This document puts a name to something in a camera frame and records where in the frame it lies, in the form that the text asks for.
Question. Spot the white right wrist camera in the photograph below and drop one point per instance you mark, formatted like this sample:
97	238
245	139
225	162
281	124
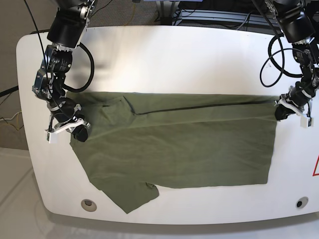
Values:
51	137

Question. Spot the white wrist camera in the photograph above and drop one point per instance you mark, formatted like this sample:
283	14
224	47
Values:
51	137
306	122

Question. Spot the silver equipment rack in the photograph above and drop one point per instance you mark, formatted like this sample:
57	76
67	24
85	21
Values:
174	12

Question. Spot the table grommet hole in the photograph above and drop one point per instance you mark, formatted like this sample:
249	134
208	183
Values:
302	202
88	205

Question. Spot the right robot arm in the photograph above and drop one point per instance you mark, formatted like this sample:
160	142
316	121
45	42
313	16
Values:
65	34

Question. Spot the right table grommet hole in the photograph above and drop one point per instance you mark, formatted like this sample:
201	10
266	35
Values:
302	202

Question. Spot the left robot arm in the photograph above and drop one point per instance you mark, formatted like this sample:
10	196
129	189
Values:
298	21

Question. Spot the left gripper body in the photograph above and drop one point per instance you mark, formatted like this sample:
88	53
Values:
297	98

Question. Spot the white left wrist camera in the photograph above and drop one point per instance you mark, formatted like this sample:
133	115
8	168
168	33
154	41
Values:
306	122

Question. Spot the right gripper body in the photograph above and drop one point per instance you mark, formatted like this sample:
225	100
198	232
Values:
65	112

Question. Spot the red warning triangle sticker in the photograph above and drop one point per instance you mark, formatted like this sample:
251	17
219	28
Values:
316	169

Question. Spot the olive green T-shirt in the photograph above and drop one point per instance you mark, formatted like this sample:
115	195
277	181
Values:
138	142

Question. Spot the left table grommet hole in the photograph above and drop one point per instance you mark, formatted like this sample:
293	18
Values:
88	205

